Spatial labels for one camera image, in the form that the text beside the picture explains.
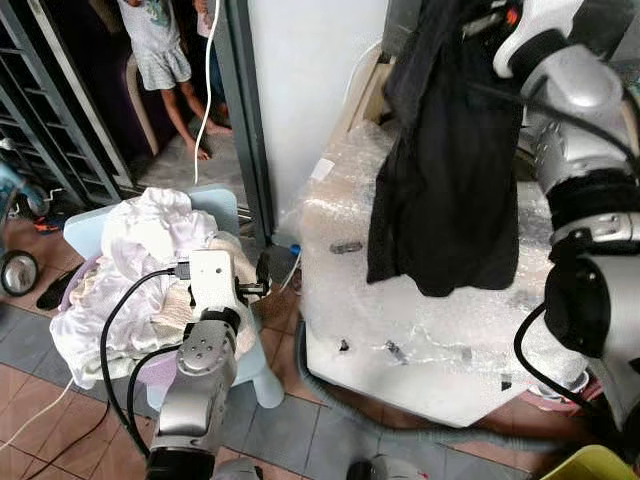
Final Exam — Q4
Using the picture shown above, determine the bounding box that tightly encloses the light blue plastic stool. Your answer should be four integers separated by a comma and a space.
64, 184, 286, 413

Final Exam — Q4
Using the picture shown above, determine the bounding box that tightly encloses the dark purple plastic chair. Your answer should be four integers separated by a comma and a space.
60, 0, 166, 159

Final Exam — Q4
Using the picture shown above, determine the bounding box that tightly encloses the yellow plastic bin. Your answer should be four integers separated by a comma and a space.
538, 444, 638, 480

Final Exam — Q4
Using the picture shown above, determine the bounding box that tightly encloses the long black left arm cable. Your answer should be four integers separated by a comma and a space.
99, 264, 193, 459

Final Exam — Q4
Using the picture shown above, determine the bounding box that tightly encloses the black garment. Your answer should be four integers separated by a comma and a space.
366, 0, 523, 299

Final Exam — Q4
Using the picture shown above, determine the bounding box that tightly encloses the short black left arm cable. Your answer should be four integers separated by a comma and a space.
126, 343, 185, 453

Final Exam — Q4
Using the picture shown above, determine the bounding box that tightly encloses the black slipper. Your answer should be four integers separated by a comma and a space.
35, 266, 79, 312

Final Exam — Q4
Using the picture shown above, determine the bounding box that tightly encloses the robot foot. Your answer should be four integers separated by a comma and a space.
208, 460, 263, 480
345, 455, 423, 480

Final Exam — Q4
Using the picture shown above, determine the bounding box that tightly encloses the cream washer panel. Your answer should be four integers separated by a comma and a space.
343, 40, 399, 133

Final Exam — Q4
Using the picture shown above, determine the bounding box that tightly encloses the hanging white cable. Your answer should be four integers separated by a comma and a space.
193, 0, 223, 187

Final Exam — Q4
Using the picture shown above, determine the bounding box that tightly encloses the child in grey shorts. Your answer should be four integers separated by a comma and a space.
117, 0, 237, 162

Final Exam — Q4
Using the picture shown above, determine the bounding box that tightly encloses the purple laundry basin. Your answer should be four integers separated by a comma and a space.
58, 255, 191, 391

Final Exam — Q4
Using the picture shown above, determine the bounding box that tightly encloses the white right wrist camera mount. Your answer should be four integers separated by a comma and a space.
493, 0, 586, 79

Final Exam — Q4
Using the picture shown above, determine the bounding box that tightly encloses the grey metal gate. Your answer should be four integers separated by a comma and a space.
0, 0, 127, 208

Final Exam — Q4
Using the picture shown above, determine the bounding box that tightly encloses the thin white floor cable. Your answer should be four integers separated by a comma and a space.
0, 375, 77, 453

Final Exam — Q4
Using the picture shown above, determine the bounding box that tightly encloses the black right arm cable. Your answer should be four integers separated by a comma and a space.
513, 303, 593, 413

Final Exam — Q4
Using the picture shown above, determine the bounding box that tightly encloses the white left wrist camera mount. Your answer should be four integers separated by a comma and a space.
184, 248, 242, 317

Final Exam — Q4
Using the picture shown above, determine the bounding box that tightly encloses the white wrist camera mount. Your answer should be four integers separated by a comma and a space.
184, 248, 242, 317
493, 0, 586, 79

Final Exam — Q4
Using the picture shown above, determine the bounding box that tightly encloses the pile of white clothes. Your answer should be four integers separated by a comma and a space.
49, 187, 267, 389

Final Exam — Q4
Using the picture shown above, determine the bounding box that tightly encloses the grey door frame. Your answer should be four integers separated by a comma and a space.
213, 0, 278, 247

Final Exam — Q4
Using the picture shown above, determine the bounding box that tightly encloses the bubble-wrapped white washing machine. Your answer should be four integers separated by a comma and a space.
298, 120, 601, 429

